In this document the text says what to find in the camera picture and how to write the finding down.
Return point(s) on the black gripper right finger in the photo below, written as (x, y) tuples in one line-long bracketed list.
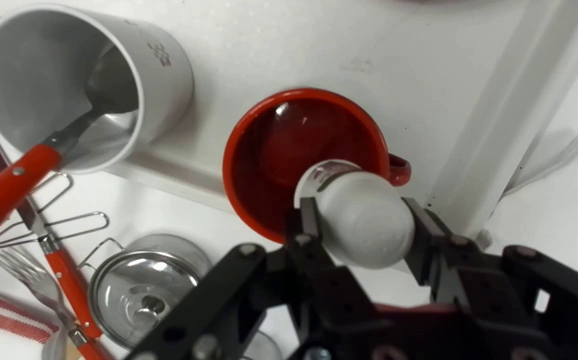
[(439, 252)]

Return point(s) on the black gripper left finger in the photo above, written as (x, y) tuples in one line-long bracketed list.
[(304, 233)]

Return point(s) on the white shaker bottle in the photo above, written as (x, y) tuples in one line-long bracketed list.
[(360, 213)]

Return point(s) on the red mug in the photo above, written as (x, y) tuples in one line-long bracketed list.
[(280, 152)]

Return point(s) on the white mug with print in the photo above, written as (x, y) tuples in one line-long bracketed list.
[(155, 72)]

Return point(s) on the small round metal lid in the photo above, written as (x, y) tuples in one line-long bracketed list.
[(141, 293)]

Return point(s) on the large white plastic tray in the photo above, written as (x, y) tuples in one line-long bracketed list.
[(381, 52)]

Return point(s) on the red striped cloth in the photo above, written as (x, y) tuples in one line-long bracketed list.
[(1, 312)]

